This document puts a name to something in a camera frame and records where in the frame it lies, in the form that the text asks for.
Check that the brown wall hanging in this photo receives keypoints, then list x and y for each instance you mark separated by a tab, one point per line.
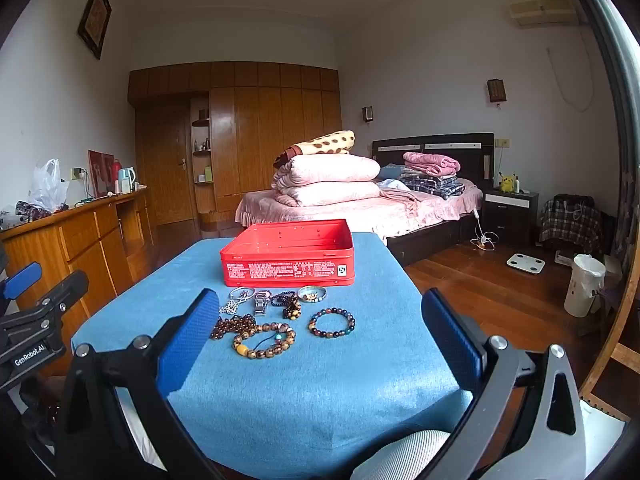
496	90

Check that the yellow plush toy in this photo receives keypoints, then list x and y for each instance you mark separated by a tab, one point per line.
507	183

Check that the wall outlet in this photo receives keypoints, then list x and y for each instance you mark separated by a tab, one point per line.
502	143

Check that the blue table cloth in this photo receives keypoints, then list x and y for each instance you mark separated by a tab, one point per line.
310	400

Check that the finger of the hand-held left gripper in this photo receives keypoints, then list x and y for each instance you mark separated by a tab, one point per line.
20	281
65	292

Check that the dark nightstand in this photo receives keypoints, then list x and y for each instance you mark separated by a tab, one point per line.
510	220

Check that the white plastic bag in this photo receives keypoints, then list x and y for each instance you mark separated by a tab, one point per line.
47	185

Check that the pale bangle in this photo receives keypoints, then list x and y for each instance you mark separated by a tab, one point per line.
301	294

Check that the white air conditioner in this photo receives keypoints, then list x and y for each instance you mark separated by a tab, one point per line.
545	10

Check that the folded pink blanket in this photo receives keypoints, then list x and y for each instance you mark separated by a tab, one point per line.
430	162

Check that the wooden sideboard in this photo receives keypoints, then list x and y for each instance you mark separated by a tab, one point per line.
75	245

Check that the pale blue electric kettle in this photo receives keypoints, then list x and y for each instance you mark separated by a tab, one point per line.
127	180

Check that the red picture board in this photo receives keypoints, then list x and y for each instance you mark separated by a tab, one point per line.
100	175

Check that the wooden door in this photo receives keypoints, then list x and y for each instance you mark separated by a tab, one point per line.
167	170

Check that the stack of plaid clothes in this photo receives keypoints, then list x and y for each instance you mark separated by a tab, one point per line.
435	186

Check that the brown spotted blanket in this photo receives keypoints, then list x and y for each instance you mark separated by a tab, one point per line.
325	142

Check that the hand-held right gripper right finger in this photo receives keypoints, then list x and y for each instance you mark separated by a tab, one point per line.
452	342

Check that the red metal tin box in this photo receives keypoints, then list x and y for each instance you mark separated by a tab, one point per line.
285	267

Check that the bed with pink sheet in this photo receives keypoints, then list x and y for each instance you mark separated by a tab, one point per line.
390	212

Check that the red thermos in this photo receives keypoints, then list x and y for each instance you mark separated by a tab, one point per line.
116	175

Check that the chair with plaid cloth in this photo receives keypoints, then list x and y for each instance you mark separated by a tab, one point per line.
570	225

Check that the wall socket with plug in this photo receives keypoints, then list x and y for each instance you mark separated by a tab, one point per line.
78	173

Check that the silver metal watch band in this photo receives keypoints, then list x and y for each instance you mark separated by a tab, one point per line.
261	304

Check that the wooden wardrobe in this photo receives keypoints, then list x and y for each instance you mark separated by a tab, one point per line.
270	135

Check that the dark wooden headboard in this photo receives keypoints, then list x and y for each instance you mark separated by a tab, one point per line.
450	147

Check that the blue pillow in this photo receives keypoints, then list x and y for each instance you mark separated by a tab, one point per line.
391	172

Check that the dark framed wall picture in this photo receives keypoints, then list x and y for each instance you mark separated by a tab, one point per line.
95	17

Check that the folded pink quilt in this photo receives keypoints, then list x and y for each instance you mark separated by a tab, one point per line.
330	167
335	193

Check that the white trash bin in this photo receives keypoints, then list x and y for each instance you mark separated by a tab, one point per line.
582	290

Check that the white bathroom scale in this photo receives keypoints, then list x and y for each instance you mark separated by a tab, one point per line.
525	265

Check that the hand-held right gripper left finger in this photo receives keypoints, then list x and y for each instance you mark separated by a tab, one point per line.
190	340

